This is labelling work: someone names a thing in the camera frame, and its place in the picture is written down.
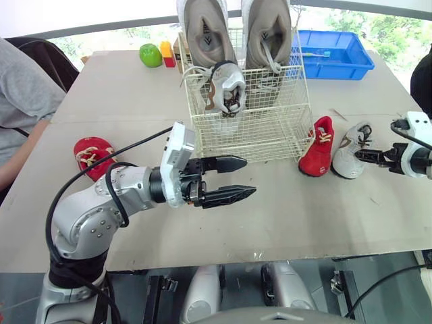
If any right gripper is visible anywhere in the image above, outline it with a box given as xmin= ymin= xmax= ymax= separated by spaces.
xmin=384 ymin=142 xmax=409 ymax=175

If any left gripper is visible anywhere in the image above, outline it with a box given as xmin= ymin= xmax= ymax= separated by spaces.
xmin=178 ymin=155 xmax=259 ymax=210

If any small white shoe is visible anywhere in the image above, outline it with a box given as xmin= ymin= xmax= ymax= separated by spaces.
xmin=331 ymin=121 xmax=373 ymax=180
xmin=201 ymin=60 xmax=246 ymax=119

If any small red shoe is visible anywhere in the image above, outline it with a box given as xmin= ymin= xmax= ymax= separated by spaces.
xmin=298 ymin=115 xmax=335 ymax=178
xmin=73 ymin=136 xmax=119 ymax=184

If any person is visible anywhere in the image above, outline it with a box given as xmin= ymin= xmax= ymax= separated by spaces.
xmin=0 ymin=36 xmax=67 ymax=205
xmin=410 ymin=45 xmax=432 ymax=119

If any blue plastic bin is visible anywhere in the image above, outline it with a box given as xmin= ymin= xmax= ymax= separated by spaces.
xmin=290 ymin=29 xmax=376 ymax=82

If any robot body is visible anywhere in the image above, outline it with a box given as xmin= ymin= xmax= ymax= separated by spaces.
xmin=180 ymin=261 xmax=339 ymax=324

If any brown cardboard box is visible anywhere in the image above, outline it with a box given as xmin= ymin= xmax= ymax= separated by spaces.
xmin=172 ymin=36 xmax=185 ymax=74

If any yellow and red block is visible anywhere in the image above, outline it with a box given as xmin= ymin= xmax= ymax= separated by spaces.
xmin=159 ymin=40 xmax=177 ymax=69

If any green toy apple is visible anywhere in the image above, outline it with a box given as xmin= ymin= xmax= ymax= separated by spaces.
xmin=139 ymin=43 xmax=163 ymax=69

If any large beige shoe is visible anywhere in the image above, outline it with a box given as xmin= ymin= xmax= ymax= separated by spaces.
xmin=175 ymin=0 xmax=239 ymax=70
xmin=240 ymin=0 xmax=293 ymax=109

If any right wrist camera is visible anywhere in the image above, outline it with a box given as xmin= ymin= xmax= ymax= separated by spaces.
xmin=402 ymin=111 xmax=432 ymax=150

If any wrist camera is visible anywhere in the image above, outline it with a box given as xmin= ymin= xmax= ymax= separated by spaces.
xmin=402 ymin=111 xmax=432 ymax=150
xmin=159 ymin=121 xmax=197 ymax=209

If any white wire basket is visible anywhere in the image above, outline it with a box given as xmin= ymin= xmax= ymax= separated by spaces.
xmin=178 ymin=28 xmax=315 ymax=163

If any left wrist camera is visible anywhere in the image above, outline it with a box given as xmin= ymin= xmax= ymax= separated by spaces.
xmin=159 ymin=121 xmax=197 ymax=209

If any thin black cable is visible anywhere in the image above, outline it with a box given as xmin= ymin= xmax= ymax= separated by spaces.
xmin=344 ymin=263 xmax=432 ymax=320

